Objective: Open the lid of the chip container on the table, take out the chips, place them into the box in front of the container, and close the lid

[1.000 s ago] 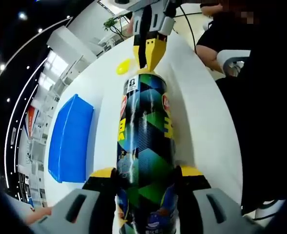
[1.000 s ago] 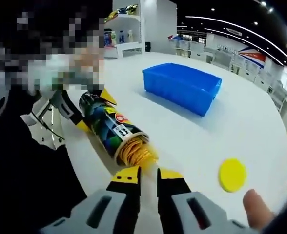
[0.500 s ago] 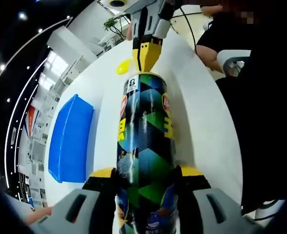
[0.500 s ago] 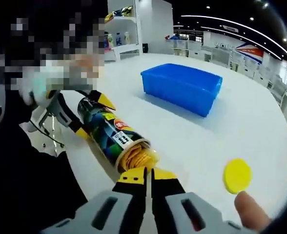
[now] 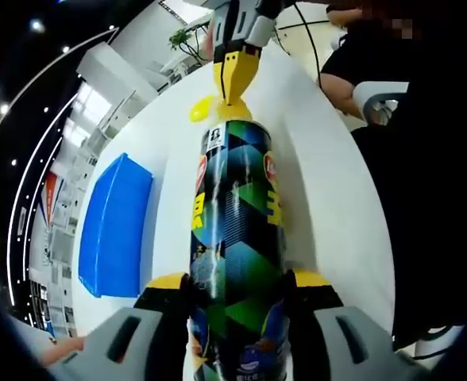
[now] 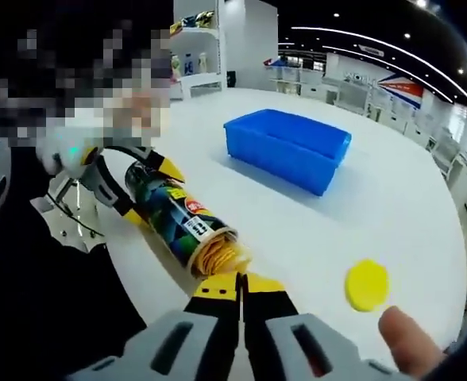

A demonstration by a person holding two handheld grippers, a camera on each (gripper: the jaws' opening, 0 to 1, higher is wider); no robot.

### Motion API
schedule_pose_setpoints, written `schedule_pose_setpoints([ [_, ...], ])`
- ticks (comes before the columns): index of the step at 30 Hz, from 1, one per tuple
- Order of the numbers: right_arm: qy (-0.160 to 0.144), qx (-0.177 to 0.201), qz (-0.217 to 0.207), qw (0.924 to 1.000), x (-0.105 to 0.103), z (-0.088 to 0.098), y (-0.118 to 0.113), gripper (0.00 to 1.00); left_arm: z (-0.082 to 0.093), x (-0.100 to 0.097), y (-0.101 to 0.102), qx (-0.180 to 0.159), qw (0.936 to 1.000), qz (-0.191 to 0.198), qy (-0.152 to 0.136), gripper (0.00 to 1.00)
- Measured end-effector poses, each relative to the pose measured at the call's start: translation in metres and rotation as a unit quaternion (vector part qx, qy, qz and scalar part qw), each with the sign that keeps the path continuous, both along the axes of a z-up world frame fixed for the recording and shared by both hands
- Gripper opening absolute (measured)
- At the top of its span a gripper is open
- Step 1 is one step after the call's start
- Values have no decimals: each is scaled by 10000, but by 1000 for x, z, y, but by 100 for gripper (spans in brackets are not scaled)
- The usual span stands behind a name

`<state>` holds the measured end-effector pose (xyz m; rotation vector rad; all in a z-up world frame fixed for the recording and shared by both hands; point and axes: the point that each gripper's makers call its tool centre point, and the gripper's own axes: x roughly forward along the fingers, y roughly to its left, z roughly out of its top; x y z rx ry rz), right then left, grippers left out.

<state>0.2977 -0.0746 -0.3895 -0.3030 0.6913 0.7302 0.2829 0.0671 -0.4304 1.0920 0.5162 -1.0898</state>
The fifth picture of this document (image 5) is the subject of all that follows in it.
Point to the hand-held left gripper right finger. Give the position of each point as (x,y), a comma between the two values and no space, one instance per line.
(336,345)

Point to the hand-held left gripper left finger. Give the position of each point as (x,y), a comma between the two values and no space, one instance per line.
(106,349)

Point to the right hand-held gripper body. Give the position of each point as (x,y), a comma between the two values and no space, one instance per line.
(271,8)

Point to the yellow plastic container lid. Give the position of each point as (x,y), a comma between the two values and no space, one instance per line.
(199,111)

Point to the blue plastic box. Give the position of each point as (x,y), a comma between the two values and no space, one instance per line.
(114,230)

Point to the dark patterned chip container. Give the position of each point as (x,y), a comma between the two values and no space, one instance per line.
(237,218)

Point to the person's left hand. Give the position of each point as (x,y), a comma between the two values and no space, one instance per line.
(64,349)

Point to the green potted plant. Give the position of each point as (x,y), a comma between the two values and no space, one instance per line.
(186,41)

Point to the person's bare leg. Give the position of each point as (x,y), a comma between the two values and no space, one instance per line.
(338,93)

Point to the white chair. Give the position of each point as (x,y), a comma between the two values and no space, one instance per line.
(380,97)

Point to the person in black clothes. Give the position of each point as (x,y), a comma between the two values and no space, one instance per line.
(436,198)

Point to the red and blue wall banner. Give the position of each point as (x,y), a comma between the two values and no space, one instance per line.
(51,198)

